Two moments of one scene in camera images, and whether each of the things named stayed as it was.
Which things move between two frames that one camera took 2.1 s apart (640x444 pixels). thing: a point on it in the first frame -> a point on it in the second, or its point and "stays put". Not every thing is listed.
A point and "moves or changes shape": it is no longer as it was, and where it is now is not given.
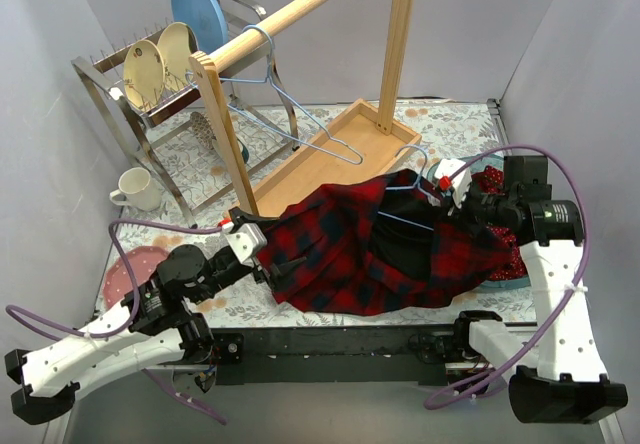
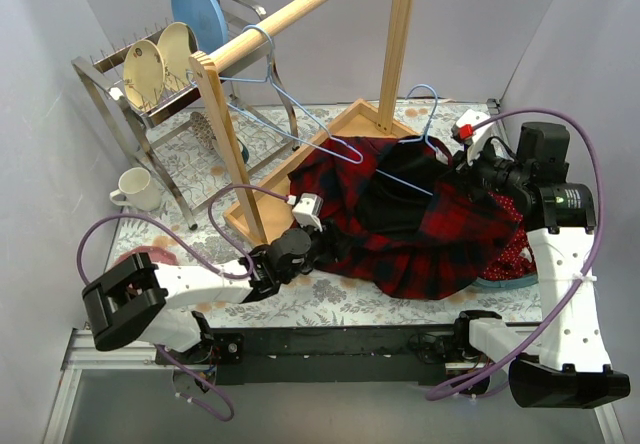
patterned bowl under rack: x=202 y=130 stays put
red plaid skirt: x=380 y=247 moves or changes shape
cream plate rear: x=174 y=41 stays put
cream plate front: x=144 y=73 stays put
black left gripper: x=258 y=257 -> x=327 y=237
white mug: x=140 y=189 stays put
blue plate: x=195 y=6 stays put
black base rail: x=335 y=355 stays put
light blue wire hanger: x=416 y=186 -> x=423 y=138
